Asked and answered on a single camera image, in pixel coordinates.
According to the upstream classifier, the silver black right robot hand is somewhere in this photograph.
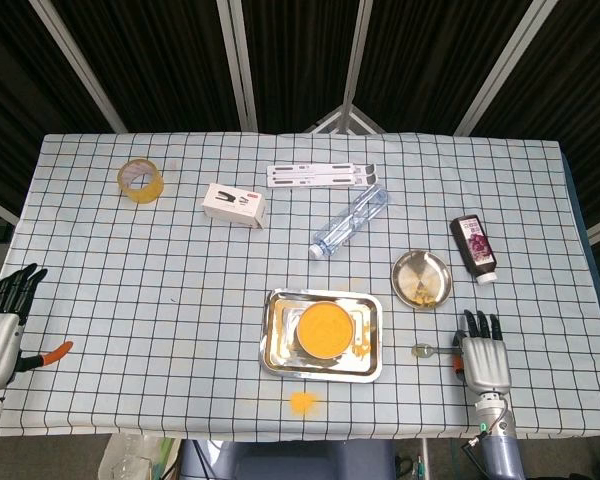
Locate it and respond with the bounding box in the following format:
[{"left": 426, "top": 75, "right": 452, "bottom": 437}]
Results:
[{"left": 452, "top": 309, "right": 511, "bottom": 396}]

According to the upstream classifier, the metal spoon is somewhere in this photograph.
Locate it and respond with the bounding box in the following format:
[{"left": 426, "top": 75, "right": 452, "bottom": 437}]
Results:
[{"left": 411, "top": 342, "right": 464, "bottom": 360}]

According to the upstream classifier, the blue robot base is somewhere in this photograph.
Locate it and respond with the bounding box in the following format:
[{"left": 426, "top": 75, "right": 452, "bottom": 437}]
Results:
[{"left": 179, "top": 438, "right": 399, "bottom": 480}]

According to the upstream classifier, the orange bowl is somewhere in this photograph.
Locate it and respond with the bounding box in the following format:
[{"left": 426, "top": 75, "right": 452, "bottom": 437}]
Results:
[{"left": 294, "top": 302, "right": 356, "bottom": 360}]

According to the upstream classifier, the orange spill spot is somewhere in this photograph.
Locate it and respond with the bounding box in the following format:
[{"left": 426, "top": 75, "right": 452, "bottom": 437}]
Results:
[{"left": 288, "top": 390, "right": 317, "bottom": 416}]

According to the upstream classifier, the round steel plate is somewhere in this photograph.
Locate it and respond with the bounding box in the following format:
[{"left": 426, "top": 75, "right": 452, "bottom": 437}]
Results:
[{"left": 390, "top": 249, "right": 453, "bottom": 311}]

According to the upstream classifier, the dark bottle with purple label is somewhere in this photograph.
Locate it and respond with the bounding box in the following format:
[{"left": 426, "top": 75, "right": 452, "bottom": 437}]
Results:
[{"left": 449, "top": 214, "right": 499, "bottom": 286}]

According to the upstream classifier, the checkered blue tablecloth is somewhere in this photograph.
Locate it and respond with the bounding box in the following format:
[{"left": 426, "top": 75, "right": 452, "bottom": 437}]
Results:
[{"left": 0, "top": 131, "right": 600, "bottom": 442}]

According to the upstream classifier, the clear plastic bag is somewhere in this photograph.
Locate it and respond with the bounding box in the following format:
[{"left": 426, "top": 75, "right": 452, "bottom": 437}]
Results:
[{"left": 97, "top": 433, "right": 181, "bottom": 480}]

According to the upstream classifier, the clear plastic water bottle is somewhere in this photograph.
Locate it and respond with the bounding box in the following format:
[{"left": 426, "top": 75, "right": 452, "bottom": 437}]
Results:
[{"left": 308, "top": 183, "right": 391, "bottom": 260}]

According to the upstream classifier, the small rectangular steel tray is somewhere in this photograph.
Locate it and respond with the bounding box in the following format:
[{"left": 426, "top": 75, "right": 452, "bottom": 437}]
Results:
[{"left": 272, "top": 294, "right": 374, "bottom": 371}]

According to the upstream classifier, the large rectangular steel tray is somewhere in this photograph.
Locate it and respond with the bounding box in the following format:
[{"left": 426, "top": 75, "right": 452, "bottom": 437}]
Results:
[{"left": 258, "top": 287, "right": 384, "bottom": 384}]

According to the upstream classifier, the yellow packing tape roll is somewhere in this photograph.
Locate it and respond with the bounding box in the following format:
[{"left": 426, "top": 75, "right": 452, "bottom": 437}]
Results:
[{"left": 117, "top": 158, "right": 165, "bottom": 204}]

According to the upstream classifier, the white folded laptop stand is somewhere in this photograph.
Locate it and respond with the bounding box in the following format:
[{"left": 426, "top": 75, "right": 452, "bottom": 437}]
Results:
[{"left": 266, "top": 162, "right": 378, "bottom": 190}]

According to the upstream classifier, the white stapler box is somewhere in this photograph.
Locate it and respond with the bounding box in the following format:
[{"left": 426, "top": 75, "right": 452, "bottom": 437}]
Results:
[{"left": 201, "top": 182, "right": 269, "bottom": 230}]

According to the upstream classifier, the black folding partition screen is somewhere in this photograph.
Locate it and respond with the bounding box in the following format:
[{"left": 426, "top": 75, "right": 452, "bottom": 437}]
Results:
[{"left": 0, "top": 0, "right": 600, "bottom": 246}]

